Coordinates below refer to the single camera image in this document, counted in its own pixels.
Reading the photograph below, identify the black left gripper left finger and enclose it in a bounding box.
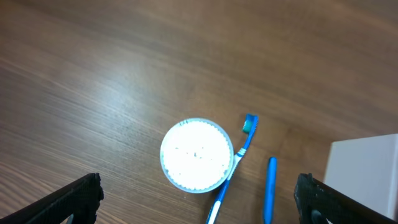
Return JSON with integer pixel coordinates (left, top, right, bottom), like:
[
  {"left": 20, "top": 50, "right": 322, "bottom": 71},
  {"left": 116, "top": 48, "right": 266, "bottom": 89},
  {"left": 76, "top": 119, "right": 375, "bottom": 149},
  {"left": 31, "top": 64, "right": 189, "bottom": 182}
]
[{"left": 1, "top": 173, "right": 104, "bottom": 224}]

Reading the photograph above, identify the blue disposable razor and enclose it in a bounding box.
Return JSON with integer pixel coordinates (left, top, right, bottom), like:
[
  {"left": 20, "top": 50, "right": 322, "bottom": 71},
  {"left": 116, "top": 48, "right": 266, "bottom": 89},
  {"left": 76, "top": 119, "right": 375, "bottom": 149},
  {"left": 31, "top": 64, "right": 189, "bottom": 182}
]
[{"left": 263, "top": 157, "right": 277, "bottom": 224}]

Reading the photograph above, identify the blue white toothbrush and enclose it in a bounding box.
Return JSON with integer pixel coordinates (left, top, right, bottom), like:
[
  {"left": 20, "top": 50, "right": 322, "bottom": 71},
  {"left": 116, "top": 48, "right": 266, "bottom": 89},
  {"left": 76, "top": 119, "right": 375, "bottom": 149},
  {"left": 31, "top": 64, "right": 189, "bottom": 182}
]
[{"left": 206, "top": 114, "right": 259, "bottom": 224}]

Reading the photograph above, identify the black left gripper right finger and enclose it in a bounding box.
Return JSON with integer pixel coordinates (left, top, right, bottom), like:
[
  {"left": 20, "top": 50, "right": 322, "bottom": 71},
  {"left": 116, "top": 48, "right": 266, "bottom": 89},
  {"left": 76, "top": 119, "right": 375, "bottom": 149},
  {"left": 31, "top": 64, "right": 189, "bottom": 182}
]
[{"left": 294, "top": 173, "right": 396, "bottom": 224}]

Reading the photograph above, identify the white cardboard box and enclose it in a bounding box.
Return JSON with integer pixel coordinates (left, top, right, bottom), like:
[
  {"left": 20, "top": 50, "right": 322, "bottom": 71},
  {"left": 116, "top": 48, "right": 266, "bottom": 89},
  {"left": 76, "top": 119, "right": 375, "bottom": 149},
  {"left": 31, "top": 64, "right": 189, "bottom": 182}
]
[{"left": 323, "top": 134, "right": 397, "bottom": 221}]

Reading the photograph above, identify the cotton swab tub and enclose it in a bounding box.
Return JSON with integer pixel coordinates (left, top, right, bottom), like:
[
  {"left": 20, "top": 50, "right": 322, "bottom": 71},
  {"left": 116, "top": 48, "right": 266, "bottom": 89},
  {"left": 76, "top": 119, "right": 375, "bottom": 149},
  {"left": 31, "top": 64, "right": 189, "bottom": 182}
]
[{"left": 160, "top": 118, "right": 234, "bottom": 194}]

